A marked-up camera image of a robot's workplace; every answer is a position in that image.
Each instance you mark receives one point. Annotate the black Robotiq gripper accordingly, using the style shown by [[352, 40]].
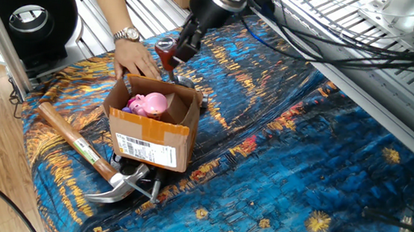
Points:
[[210, 11]]

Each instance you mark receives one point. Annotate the person's bare hand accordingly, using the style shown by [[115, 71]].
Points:
[[135, 59]]

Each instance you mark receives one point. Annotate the silver wristwatch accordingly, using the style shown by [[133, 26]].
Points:
[[127, 34]]

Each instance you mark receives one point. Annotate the pink pig toy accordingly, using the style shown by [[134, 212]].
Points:
[[151, 103]]

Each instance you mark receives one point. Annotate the open cardboard box orange tape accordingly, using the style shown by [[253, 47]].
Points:
[[152, 141]]

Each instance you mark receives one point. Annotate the blue starry night tablecloth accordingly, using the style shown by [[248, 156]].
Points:
[[282, 156]]

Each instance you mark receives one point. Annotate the steel axle rod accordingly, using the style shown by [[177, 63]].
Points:
[[156, 186]]

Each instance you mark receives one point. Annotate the silver lever pivot bracket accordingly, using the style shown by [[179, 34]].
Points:
[[185, 82]]

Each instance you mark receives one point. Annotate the aluminium profile frame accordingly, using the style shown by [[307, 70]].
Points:
[[381, 105]]

